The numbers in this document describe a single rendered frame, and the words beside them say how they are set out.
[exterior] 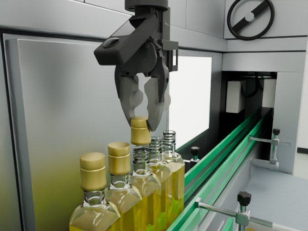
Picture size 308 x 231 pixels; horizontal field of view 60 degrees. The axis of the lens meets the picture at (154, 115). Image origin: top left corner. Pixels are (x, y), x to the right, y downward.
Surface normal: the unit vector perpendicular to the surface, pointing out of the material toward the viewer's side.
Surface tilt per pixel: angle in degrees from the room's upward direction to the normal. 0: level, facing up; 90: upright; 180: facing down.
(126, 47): 89
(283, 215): 0
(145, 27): 89
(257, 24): 90
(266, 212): 0
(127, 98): 90
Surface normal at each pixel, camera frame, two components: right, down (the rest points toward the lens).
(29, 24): 0.87, 0.10
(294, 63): -0.50, 0.18
